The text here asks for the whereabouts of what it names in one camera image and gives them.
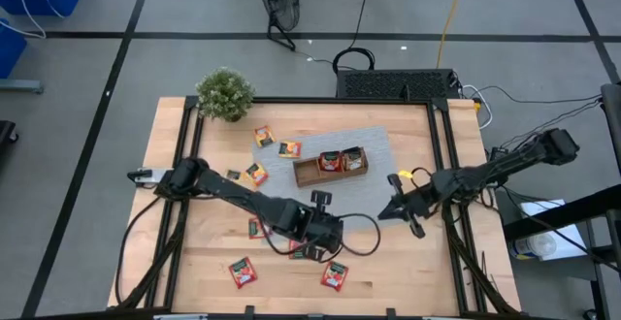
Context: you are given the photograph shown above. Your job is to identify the white round can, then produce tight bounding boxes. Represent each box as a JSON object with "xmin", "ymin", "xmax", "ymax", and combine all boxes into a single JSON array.
[{"xmin": 507, "ymin": 232, "xmax": 559, "ymax": 262}]

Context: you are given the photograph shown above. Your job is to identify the white floor cable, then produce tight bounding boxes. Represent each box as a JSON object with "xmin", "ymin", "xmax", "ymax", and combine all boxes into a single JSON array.
[{"xmin": 0, "ymin": 0, "xmax": 67, "ymax": 40}]

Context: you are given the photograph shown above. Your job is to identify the black caster foot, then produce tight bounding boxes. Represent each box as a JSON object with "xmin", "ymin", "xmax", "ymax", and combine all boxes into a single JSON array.
[{"xmin": 0, "ymin": 119, "xmax": 20, "ymax": 146}]

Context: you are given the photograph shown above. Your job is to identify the black power box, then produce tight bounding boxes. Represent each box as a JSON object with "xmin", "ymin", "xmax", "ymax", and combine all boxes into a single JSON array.
[{"xmin": 488, "ymin": 145, "xmax": 510, "ymax": 164}]

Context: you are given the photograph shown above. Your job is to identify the black computer tower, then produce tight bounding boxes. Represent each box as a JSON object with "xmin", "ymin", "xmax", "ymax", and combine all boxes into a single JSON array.
[{"xmin": 336, "ymin": 68, "xmax": 462, "ymax": 101}]

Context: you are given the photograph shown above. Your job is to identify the green potted plant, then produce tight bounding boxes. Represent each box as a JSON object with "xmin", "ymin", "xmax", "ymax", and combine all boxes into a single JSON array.
[{"xmin": 195, "ymin": 66, "xmax": 257, "ymax": 123}]

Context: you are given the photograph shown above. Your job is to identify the silver mounting bracket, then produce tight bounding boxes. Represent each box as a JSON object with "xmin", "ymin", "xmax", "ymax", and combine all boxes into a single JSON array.
[{"xmin": 126, "ymin": 167, "xmax": 171, "ymax": 185}]

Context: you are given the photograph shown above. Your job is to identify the brown tea packet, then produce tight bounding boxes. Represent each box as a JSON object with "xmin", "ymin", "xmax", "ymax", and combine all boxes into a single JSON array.
[{"xmin": 342, "ymin": 145, "xmax": 366, "ymax": 173}]

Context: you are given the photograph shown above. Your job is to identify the small blue bin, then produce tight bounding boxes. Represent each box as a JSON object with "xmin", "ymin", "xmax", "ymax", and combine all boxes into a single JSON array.
[{"xmin": 0, "ymin": 17, "xmax": 29, "ymax": 80}]

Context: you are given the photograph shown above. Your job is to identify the thin grey cable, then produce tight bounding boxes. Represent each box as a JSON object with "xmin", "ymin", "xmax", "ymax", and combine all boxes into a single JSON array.
[{"xmin": 293, "ymin": 50, "xmax": 336, "ymax": 67}]

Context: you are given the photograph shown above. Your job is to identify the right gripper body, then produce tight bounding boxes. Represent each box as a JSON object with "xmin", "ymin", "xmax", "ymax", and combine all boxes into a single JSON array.
[{"xmin": 386, "ymin": 173, "xmax": 450, "ymax": 240}]

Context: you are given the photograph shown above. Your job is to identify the black metal stand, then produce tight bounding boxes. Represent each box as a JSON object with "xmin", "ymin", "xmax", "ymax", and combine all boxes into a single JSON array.
[{"xmin": 502, "ymin": 82, "xmax": 621, "ymax": 320}]

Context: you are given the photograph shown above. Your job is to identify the red strawberry tea packet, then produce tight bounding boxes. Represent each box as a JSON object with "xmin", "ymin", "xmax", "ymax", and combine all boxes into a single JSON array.
[
  {"xmin": 318, "ymin": 150, "xmax": 343, "ymax": 174},
  {"xmin": 289, "ymin": 240, "xmax": 311, "ymax": 262},
  {"xmin": 228, "ymin": 256, "xmax": 259, "ymax": 290},
  {"xmin": 319, "ymin": 259, "xmax": 350, "ymax": 293},
  {"xmin": 247, "ymin": 216, "xmax": 273, "ymax": 240}
]

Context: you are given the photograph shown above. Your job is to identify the wooden tea organizer box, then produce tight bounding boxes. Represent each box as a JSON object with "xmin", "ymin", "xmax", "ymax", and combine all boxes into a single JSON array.
[{"xmin": 292, "ymin": 145, "xmax": 370, "ymax": 189}]

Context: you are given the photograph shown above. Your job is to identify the white power cable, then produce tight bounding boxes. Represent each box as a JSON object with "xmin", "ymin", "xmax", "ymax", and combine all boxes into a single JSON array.
[{"xmin": 460, "ymin": 84, "xmax": 494, "ymax": 131}]

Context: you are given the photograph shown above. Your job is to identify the yellow hanging cable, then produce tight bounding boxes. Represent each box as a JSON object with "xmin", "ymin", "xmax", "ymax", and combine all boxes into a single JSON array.
[{"xmin": 435, "ymin": 0, "xmax": 473, "ymax": 69}]

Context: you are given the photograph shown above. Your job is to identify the grey woven placemat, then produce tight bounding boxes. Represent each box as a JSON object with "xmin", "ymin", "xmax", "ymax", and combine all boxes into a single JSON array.
[{"xmin": 250, "ymin": 124, "xmax": 400, "ymax": 232}]

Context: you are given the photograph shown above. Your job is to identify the grey metal base plate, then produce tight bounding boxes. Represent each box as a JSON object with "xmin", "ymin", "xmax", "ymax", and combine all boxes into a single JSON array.
[{"xmin": 0, "ymin": 78, "xmax": 46, "ymax": 94}]

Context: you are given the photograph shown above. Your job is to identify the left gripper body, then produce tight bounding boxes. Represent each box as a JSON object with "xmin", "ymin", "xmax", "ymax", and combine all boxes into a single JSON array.
[{"xmin": 305, "ymin": 191, "xmax": 344, "ymax": 262}]

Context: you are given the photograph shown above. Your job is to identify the white cardboard box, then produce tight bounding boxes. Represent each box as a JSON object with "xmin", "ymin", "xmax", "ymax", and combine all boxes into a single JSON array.
[{"xmin": 518, "ymin": 198, "xmax": 588, "ymax": 262}]

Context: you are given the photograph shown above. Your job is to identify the black hanging cable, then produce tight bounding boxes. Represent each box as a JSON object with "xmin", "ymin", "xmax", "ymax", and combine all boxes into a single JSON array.
[{"xmin": 332, "ymin": 0, "xmax": 377, "ymax": 75}]

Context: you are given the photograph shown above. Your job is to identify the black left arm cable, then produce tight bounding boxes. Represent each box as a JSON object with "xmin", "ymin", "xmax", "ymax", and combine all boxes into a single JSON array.
[{"xmin": 114, "ymin": 196, "xmax": 164, "ymax": 306}]

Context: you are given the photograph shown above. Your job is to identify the black floor cable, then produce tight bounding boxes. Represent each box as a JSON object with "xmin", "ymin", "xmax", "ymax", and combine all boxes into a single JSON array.
[
  {"xmin": 499, "ymin": 100, "xmax": 605, "ymax": 150},
  {"xmin": 468, "ymin": 85, "xmax": 605, "ymax": 106}
]

